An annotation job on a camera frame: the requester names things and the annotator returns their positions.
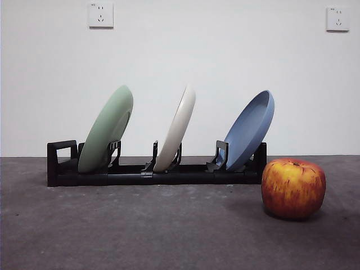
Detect white wall socket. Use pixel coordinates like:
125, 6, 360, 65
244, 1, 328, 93
89, 2, 114, 29
326, 6, 351, 32

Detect cream white plate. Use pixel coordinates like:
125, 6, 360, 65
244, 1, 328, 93
152, 85, 196, 172

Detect black plate rack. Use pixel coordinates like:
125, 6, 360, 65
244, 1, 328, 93
47, 139, 267, 187

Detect blue plate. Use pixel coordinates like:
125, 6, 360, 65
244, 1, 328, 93
224, 89, 275, 172

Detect green plate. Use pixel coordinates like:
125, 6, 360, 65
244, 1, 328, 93
78, 85, 134, 173

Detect red yellow apple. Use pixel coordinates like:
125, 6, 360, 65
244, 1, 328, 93
261, 157, 327, 221

